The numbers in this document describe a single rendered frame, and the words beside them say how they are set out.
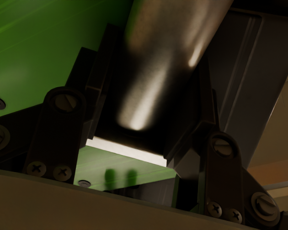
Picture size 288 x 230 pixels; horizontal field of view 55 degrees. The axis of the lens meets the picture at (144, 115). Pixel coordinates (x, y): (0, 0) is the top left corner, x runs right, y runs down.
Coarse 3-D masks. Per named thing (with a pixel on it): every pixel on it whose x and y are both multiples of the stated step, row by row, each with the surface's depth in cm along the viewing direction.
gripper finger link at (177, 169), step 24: (192, 96) 10; (216, 96) 11; (168, 120) 12; (192, 120) 9; (216, 120) 11; (168, 144) 11; (192, 144) 9; (192, 168) 10; (192, 192) 10; (264, 192) 9; (264, 216) 8
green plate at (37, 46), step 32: (0, 0) 12; (32, 0) 12; (64, 0) 12; (96, 0) 11; (128, 0) 11; (0, 32) 13; (32, 32) 13; (64, 32) 13; (96, 32) 12; (0, 64) 14; (32, 64) 14; (64, 64) 14; (0, 96) 16; (32, 96) 16; (96, 160) 19; (128, 160) 19
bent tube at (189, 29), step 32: (160, 0) 8; (192, 0) 8; (224, 0) 8; (128, 32) 9; (160, 32) 8; (192, 32) 8; (128, 64) 10; (160, 64) 9; (192, 64) 10; (128, 96) 10; (160, 96) 10; (96, 128) 12; (128, 128) 12; (160, 128) 12; (160, 160) 12
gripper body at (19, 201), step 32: (0, 192) 5; (32, 192) 6; (64, 192) 6; (96, 192) 6; (0, 224) 5; (32, 224) 5; (64, 224) 5; (96, 224) 5; (128, 224) 6; (160, 224) 6; (192, 224) 6; (224, 224) 6
